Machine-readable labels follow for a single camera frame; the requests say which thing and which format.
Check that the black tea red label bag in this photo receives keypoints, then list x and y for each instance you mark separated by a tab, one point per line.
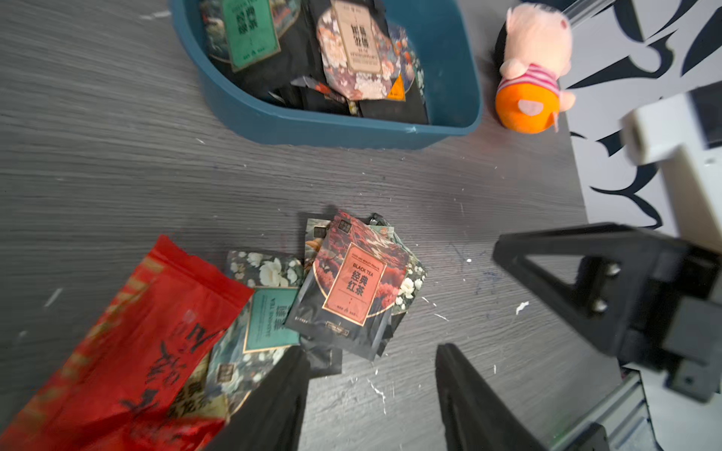
353	282

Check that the teal label tea bag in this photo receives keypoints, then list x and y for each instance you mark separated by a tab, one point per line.
241	33

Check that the beige label floral tea bag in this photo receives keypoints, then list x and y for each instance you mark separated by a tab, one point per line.
359	58

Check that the shiny red foil tea bag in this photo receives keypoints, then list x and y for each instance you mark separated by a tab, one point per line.
116	389

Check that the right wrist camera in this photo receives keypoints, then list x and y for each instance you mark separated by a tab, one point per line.
681	135

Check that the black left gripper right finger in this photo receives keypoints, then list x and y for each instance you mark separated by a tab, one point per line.
634	294

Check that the pink plush doll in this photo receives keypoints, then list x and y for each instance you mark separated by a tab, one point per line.
537	52

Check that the teal plastic storage box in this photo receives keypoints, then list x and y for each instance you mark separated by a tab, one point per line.
452	91

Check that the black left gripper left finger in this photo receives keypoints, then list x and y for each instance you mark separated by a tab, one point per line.
272	416

